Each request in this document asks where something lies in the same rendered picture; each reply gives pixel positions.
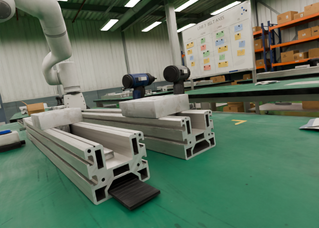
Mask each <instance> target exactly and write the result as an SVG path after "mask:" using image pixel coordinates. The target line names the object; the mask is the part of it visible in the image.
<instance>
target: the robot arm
mask: <svg viewBox="0 0 319 228"><path fill-rule="evenodd" d="M16 8H18V9H20V10H22V11H24V12H26V13H28V14H30V15H32V16H35V17H37V18H38V19H39V21H40V24H41V26H42V29H43V32H44V34H45V37H46V39H47V42H48V45H49V48H50V50H51V52H50V53H48V55H47V56H46V57H45V59H44V61H43V63H42V73H43V75H44V78H45V80H46V82H47V83H48V84H49V85H63V89H64V93H66V94H65V95H64V105H65V108H81V112H84V110H85V109H90V108H89V107H88V106H87V105H86V104H85V100H84V97H83V95H82V93H81V92H79V91H80V90H81V88H80V83H79V78H78V73H77V68H76V63H75V62H62V63H59V62H61V61H64V60H66V59H68V58H70V57H71V55H72V49H71V46H70V42H69V38H68V34H67V30H66V26H65V22H64V19H63V15H62V11H61V8H60V6H59V3H58V2H57V0H0V23H2V22H5V21H7V20H9V19H10V18H12V17H13V15H14V14H15V10H16ZM57 63H59V64H58V66H59V70H52V67H53V66H54V65H55V64H57Z"/></svg>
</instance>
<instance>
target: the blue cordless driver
mask: <svg viewBox="0 0 319 228"><path fill-rule="evenodd" d="M155 79H157V78H155V77H154V76H152V75H150V74H149V73H134V74H126V75H124V76H123V78H122V84H123V86H124V87H125V88H126V89H132V88H134V90H133V91H132V96H133V100H136V99H141V98H145V86H149V85H151V84H152V83H153V82H154V81H155Z"/></svg>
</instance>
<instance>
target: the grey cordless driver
mask: <svg viewBox="0 0 319 228"><path fill-rule="evenodd" d="M190 73H191V72H190V69H189V68H188V67H187V66H182V65H170V66H167V67H166V68H165V69H164V71H163V77H164V79H165V80H166V81H168V82H173V83H174V85H173V95H177V94H185V91H184V82H186V80H187V79H188V78H189V77H190V75H191V74H190ZM189 107H190V109H189V110H197V109H196V107H193V104H192V103H189Z"/></svg>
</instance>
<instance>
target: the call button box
mask: <svg viewBox="0 0 319 228"><path fill-rule="evenodd" d="M24 144H26V142H25V140H21V141H20V138H19V134H18V132H17V131H11V132H8V133H4V134H0V153H2V152H6V151H9V150H13V149H17V148H21V145H24Z"/></svg>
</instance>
